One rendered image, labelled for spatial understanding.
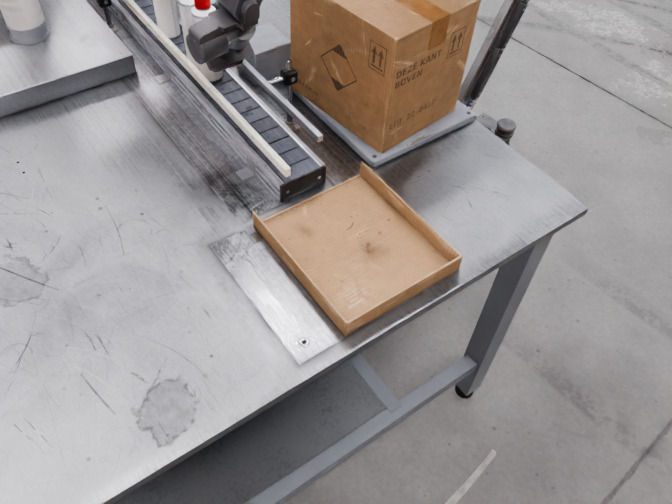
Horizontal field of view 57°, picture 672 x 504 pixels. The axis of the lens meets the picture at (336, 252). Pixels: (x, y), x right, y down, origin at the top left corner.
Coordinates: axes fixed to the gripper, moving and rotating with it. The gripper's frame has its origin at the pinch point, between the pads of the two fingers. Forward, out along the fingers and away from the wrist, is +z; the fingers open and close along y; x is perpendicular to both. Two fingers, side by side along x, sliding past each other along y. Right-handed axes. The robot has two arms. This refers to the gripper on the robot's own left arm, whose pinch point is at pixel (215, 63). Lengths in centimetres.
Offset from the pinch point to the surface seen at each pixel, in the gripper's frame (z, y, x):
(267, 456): 22, 23, 88
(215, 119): 1.2, 5.1, 10.9
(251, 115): -3.9, -0.8, 13.6
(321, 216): -18.3, 0.9, 39.0
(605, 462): 7, -60, 139
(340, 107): -11.2, -17.3, 19.9
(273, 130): -8.1, -2.1, 18.8
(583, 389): 19, -73, 124
